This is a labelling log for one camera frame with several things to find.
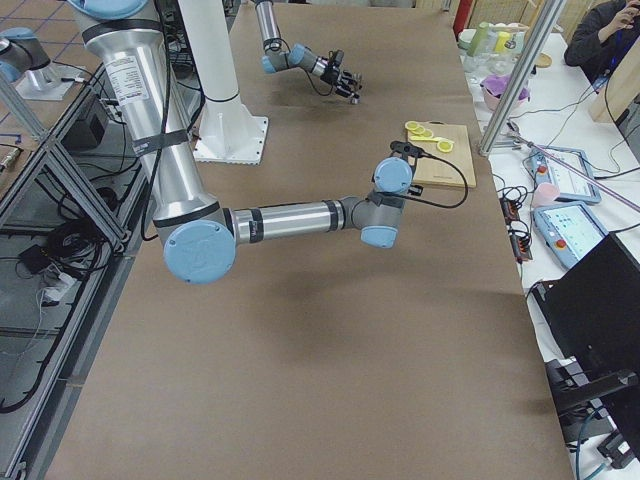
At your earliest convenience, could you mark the blue teach pendant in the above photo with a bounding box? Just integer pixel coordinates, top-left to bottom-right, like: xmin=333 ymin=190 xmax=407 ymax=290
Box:
xmin=533 ymin=201 xmax=609 ymax=269
xmin=523 ymin=147 xmax=601 ymax=205

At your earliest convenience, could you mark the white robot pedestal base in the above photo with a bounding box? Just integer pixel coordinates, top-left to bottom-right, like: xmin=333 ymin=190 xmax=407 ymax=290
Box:
xmin=178 ymin=0 xmax=268 ymax=165

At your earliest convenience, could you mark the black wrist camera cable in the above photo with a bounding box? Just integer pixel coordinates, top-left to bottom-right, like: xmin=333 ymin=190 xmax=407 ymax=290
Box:
xmin=405 ymin=149 xmax=470 ymax=210

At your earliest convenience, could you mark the aluminium frame post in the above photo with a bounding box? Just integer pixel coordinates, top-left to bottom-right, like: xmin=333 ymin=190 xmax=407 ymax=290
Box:
xmin=479 ymin=0 xmax=567 ymax=157

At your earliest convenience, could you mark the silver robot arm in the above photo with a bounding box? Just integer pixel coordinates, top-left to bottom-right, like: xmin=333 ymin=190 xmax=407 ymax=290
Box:
xmin=72 ymin=1 xmax=413 ymax=284
xmin=254 ymin=1 xmax=362 ymax=104

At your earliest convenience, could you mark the blue teach pendant near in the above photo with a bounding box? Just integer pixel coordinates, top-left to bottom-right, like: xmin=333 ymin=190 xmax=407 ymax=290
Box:
xmin=533 ymin=201 xmax=609 ymax=269

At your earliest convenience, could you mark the person in dark sweater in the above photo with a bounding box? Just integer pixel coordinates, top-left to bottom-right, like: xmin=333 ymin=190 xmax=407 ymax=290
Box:
xmin=564 ymin=1 xmax=639 ymax=89

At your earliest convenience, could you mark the metal grabber stick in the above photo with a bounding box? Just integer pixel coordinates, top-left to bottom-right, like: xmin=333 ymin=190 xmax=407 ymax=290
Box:
xmin=504 ymin=119 xmax=640 ymax=207

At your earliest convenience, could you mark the yellow plastic knife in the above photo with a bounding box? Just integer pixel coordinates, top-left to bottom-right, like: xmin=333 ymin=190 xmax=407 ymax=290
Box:
xmin=409 ymin=135 xmax=449 ymax=143

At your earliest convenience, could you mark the lemon slice bottom front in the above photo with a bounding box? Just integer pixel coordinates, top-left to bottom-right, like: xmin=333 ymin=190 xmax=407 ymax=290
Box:
xmin=436 ymin=141 xmax=454 ymax=153

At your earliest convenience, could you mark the pink bowl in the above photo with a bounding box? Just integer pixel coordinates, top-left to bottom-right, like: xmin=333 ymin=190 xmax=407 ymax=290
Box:
xmin=480 ymin=74 xmax=530 ymax=111

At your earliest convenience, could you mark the green plastic cup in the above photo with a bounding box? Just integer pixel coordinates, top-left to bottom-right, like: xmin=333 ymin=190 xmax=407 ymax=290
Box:
xmin=467 ymin=22 xmax=491 ymax=57

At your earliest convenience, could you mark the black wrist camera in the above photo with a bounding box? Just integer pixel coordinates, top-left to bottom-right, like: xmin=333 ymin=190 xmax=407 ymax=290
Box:
xmin=390 ymin=141 xmax=426 ymax=160
xmin=328 ymin=49 xmax=344 ymax=68

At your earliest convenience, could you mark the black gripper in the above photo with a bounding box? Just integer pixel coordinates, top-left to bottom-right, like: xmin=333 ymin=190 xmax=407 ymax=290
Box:
xmin=321 ymin=62 xmax=362 ymax=99

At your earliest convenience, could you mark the bamboo cutting board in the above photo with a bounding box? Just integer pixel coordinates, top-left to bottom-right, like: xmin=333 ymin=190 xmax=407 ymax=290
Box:
xmin=405 ymin=121 xmax=476 ymax=188

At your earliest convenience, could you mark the steel double jigger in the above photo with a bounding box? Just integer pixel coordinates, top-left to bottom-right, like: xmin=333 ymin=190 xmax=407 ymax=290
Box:
xmin=350 ymin=81 xmax=362 ymax=105

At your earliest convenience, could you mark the purple cloth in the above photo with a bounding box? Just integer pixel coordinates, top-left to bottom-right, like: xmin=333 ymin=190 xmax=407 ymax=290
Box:
xmin=481 ymin=74 xmax=511 ymax=99

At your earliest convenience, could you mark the blue teach pendant far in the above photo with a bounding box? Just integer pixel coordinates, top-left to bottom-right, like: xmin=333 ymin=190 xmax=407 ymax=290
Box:
xmin=523 ymin=147 xmax=601 ymax=205

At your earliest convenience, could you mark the yellow cup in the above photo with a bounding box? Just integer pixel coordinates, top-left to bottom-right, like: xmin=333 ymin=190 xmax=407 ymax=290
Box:
xmin=494 ymin=31 xmax=516 ymax=54

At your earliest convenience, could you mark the pink plastic cup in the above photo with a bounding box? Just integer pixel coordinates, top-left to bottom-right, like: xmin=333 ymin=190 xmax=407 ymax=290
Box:
xmin=531 ymin=182 xmax=560 ymax=208

